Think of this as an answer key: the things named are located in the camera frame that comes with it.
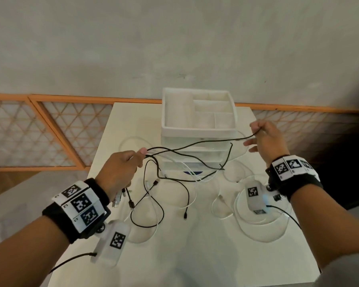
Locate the person's right hand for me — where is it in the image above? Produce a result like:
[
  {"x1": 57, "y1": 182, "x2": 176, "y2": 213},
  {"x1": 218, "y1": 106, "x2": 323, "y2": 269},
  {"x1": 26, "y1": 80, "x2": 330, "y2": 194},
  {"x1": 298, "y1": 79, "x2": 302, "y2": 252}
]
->
[{"x1": 244, "y1": 120, "x2": 291, "y2": 169}]

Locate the person's left hand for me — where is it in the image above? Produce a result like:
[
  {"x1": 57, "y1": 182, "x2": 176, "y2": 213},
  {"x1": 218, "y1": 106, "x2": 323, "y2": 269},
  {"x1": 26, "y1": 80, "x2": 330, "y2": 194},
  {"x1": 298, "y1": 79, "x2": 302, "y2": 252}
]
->
[{"x1": 95, "y1": 147, "x2": 148, "y2": 201}]

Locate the white drawer organizer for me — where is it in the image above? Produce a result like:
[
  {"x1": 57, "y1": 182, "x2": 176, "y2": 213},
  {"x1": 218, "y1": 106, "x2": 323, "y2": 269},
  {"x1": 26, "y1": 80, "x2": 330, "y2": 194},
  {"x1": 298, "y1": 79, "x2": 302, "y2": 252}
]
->
[{"x1": 161, "y1": 87, "x2": 239, "y2": 175}]

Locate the person's left forearm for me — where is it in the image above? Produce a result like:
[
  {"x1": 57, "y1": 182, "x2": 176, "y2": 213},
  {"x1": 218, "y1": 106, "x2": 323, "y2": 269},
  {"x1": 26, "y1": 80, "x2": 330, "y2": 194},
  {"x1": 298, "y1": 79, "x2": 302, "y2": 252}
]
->
[{"x1": 0, "y1": 215, "x2": 71, "y2": 287}]

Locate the person's right forearm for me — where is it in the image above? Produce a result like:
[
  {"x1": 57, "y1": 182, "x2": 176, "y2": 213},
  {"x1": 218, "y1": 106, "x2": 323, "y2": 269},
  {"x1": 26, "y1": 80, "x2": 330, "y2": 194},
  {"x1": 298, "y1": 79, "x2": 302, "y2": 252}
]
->
[{"x1": 289, "y1": 184, "x2": 359, "y2": 270}]

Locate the black wristband with marker tags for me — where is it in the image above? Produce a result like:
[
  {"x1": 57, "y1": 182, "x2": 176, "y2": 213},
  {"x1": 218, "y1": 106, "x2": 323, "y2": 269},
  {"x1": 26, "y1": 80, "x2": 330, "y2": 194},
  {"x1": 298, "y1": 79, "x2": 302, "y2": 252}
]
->
[
  {"x1": 41, "y1": 177, "x2": 112, "y2": 246},
  {"x1": 264, "y1": 155, "x2": 323, "y2": 204}
]

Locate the orange-framed lattice screen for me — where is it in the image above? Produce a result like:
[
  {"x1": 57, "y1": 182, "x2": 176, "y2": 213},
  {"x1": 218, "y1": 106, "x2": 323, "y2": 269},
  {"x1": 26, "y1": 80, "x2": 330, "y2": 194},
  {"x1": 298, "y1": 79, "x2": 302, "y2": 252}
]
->
[
  {"x1": 0, "y1": 93, "x2": 89, "y2": 173},
  {"x1": 28, "y1": 94, "x2": 164, "y2": 171},
  {"x1": 235, "y1": 103, "x2": 359, "y2": 160}
]

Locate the white table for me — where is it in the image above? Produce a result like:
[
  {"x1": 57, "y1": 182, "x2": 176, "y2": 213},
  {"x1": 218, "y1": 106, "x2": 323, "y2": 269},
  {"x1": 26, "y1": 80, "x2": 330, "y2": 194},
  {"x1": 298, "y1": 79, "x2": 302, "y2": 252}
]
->
[{"x1": 47, "y1": 102, "x2": 322, "y2": 287}]

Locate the grey shirt sleeve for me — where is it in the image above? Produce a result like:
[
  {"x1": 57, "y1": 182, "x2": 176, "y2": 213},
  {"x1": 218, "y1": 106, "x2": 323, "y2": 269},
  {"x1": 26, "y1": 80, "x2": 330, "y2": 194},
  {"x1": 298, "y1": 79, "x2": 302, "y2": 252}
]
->
[{"x1": 314, "y1": 251, "x2": 359, "y2": 287}]

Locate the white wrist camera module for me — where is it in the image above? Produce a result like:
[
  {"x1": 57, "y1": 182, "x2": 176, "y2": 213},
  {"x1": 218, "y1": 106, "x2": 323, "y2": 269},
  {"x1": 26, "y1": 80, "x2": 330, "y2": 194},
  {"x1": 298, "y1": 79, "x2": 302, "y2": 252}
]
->
[
  {"x1": 90, "y1": 219, "x2": 132, "y2": 265},
  {"x1": 245, "y1": 182, "x2": 276, "y2": 216}
]

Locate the black camera power cord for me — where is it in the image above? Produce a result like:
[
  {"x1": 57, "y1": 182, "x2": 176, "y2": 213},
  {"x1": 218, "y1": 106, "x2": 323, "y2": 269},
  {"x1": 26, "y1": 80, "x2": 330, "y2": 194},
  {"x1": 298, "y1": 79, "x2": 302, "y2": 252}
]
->
[
  {"x1": 49, "y1": 252, "x2": 98, "y2": 274},
  {"x1": 266, "y1": 204, "x2": 303, "y2": 230}
]

